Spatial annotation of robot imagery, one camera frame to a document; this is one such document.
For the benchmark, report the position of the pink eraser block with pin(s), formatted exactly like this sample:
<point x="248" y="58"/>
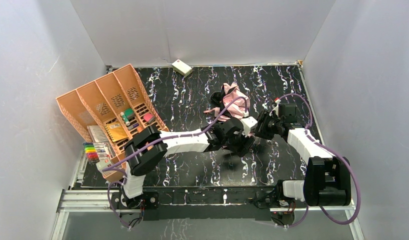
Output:
<point x="149" y="118"/>

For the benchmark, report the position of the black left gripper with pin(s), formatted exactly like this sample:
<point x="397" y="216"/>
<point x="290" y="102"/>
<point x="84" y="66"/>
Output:
<point x="239" y="144"/>

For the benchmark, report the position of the yellow notebook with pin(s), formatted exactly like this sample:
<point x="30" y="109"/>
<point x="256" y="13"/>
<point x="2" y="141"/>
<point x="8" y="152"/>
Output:
<point x="115" y="131"/>

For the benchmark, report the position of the white small box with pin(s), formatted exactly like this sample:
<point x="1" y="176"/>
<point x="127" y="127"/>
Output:
<point x="181" y="67"/>

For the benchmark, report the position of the colourful marker set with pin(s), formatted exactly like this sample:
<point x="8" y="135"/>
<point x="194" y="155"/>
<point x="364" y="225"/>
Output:
<point x="91" y="153"/>

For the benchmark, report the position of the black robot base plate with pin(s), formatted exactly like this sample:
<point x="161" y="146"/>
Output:
<point x="238" y="202"/>

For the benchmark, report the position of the orange plastic desk organizer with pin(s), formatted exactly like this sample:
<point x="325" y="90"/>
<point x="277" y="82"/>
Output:
<point x="100" y="102"/>

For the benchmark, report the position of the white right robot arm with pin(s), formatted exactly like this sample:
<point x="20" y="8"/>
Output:
<point x="327" y="180"/>

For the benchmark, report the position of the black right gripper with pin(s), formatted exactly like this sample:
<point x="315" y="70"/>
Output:
<point x="263" y="124"/>

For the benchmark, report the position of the white paper pad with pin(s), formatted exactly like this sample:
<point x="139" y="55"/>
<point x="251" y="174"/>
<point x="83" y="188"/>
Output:
<point x="96" y="134"/>

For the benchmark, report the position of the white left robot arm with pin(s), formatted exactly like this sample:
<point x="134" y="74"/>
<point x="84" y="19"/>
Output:
<point x="147" y="148"/>

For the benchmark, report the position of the aluminium frame rail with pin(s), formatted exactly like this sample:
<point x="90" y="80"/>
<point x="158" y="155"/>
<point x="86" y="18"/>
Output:
<point x="84" y="212"/>

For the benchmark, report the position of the black and pink folding umbrella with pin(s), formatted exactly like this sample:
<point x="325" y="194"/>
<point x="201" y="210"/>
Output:
<point x="229" y="102"/>

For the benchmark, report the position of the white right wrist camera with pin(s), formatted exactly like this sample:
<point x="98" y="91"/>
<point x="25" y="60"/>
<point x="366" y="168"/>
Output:
<point x="276" y="105"/>

